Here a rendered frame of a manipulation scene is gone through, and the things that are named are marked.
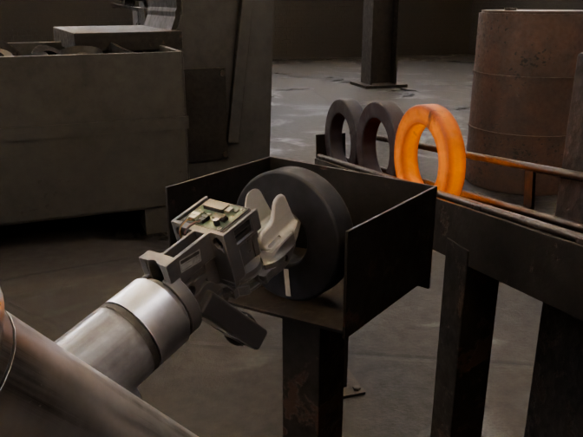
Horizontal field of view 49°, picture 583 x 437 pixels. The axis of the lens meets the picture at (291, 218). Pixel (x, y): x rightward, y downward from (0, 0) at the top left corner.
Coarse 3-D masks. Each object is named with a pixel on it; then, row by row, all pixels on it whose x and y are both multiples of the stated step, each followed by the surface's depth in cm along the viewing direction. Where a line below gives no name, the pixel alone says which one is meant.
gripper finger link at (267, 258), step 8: (288, 240) 69; (280, 248) 68; (288, 248) 68; (264, 256) 67; (272, 256) 66; (280, 256) 66; (288, 256) 68; (264, 264) 65; (272, 264) 66; (280, 264) 66; (264, 272) 65; (272, 272) 66; (256, 280) 66; (264, 280) 65
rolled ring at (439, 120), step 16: (416, 112) 107; (432, 112) 103; (448, 112) 103; (400, 128) 113; (416, 128) 111; (432, 128) 103; (448, 128) 101; (400, 144) 114; (416, 144) 114; (448, 144) 100; (400, 160) 114; (416, 160) 115; (448, 160) 100; (464, 160) 100; (400, 176) 115; (416, 176) 114; (448, 176) 100; (464, 176) 101
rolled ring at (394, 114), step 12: (372, 108) 125; (384, 108) 120; (396, 108) 120; (360, 120) 130; (372, 120) 127; (384, 120) 120; (396, 120) 118; (360, 132) 131; (372, 132) 130; (360, 144) 132; (372, 144) 132; (360, 156) 132; (372, 156) 132; (372, 168) 131
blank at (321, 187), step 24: (288, 168) 73; (264, 192) 74; (288, 192) 71; (312, 192) 69; (336, 192) 71; (312, 216) 70; (336, 216) 69; (312, 240) 71; (336, 240) 69; (288, 264) 74; (312, 264) 72; (336, 264) 70; (288, 288) 75; (312, 288) 73
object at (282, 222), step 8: (280, 200) 68; (272, 208) 68; (280, 208) 69; (288, 208) 70; (272, 216) 68; (280, 216) 69; (288, 216) 70; (272, 224) 68; (280, 224) 69; (288, 224) 70; (296, 224) 71; (264, 232) 67; (272, 232) 68; (280, 232) 69; (288, 232) 70; (296, 232) 71; (264, 240) 67; (272, 240) 68; (280, 240) 69; (264, 248) 67; (272, 248) 68
